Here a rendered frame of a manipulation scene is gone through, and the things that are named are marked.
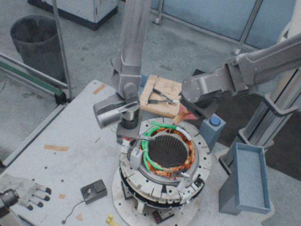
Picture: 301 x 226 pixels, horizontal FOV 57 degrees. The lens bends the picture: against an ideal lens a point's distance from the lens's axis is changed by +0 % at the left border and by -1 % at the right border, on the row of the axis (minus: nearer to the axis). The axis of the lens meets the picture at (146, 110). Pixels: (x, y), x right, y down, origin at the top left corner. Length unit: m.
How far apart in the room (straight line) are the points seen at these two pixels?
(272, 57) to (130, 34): 0.34
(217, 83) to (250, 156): 0.61
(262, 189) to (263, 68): 0.67
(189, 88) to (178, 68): 2.32
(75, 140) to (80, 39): 1.96
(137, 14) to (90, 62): 2.26
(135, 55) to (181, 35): 2.70
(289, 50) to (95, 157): 1.04
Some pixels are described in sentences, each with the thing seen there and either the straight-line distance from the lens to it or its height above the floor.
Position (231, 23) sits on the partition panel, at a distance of 3.22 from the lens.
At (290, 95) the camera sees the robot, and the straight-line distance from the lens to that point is 1.12.
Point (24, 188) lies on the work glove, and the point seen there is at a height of 0.80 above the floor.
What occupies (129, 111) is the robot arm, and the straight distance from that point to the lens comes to 0.76.
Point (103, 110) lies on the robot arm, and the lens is 0.75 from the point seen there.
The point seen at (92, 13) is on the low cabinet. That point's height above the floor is 0.23.
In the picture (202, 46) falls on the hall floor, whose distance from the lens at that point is 3.30.
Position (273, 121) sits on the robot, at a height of 1.12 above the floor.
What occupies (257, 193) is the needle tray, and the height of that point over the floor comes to 1.03.
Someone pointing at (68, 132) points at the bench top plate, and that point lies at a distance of 1.43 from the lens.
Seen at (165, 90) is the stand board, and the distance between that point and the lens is 1.22.
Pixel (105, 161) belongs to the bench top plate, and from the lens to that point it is 1.33.
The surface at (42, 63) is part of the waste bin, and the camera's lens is 2.46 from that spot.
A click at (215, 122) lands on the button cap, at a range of 1.19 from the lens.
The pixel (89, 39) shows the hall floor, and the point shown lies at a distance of 3.22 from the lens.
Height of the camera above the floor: 1.95
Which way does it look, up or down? 51 degrees down
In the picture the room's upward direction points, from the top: 8 degrees clockwise
